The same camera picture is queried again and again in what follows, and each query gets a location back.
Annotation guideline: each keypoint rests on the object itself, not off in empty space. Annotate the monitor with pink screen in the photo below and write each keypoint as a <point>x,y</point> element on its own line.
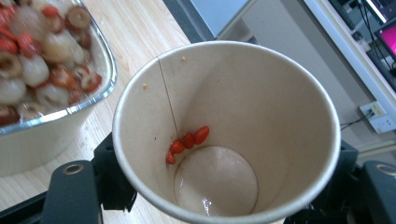
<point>388,37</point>

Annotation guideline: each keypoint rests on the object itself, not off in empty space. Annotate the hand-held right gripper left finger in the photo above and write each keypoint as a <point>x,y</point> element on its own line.
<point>73,196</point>

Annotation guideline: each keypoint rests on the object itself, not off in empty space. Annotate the foil food container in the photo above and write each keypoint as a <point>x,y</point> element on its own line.
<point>34,146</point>

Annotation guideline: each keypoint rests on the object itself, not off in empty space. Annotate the brown paper cup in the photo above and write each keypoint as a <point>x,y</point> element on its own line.
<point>249,93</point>

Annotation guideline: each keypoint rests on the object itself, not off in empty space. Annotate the red goji berry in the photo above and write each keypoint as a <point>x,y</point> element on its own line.
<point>201,134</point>
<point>188,141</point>
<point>170,158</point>
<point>177,146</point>

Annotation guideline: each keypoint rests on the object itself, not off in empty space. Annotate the white power strip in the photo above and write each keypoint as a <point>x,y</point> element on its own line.
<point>378,118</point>

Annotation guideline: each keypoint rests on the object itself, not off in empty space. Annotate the pile of dried fruit pieces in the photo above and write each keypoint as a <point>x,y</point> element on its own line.
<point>37,62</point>

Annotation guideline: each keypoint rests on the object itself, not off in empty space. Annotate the white cabinet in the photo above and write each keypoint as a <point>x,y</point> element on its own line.
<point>218,15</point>

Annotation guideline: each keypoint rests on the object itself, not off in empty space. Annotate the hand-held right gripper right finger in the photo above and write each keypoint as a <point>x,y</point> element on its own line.
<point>378,196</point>

